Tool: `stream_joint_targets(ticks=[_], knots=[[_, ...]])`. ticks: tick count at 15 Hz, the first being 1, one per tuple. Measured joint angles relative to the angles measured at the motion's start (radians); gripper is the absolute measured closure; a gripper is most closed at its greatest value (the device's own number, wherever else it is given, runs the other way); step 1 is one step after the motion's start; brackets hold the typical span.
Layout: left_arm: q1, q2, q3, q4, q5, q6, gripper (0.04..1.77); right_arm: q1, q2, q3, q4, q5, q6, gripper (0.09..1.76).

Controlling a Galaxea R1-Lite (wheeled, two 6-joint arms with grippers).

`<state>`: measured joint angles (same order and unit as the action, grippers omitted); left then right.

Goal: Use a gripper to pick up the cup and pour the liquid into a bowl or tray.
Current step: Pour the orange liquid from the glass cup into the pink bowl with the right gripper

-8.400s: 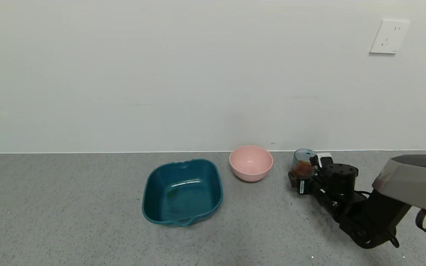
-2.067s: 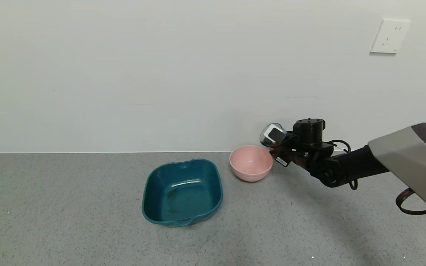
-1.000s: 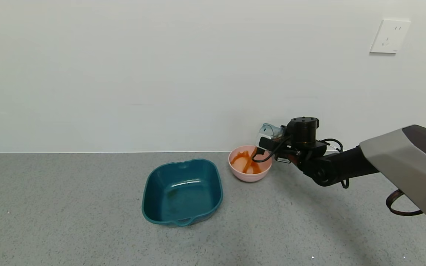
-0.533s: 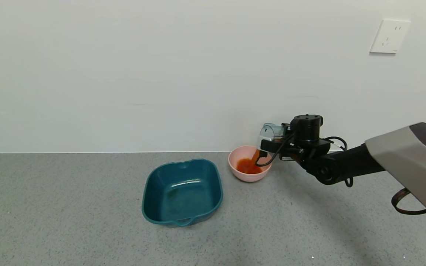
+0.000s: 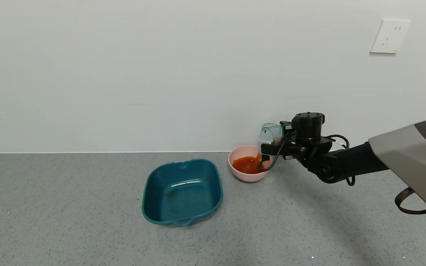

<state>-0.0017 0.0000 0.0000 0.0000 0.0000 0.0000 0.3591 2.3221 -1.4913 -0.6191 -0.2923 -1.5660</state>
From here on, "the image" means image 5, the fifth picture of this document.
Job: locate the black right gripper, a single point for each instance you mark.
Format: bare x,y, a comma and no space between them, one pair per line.
290,151

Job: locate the clear blue plastic cup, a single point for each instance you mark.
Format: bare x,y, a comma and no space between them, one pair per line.
270,135

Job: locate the orange red liquid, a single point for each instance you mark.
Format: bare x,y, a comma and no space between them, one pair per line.
246,164

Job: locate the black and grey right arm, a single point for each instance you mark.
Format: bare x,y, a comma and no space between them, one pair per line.
401,155

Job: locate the pink ribbed bowl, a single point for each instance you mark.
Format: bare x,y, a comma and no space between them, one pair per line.
239,153

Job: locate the teal plastic basin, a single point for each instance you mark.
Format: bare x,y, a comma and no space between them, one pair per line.
154,210

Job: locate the white wall socket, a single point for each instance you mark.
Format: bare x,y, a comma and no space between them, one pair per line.
389,36

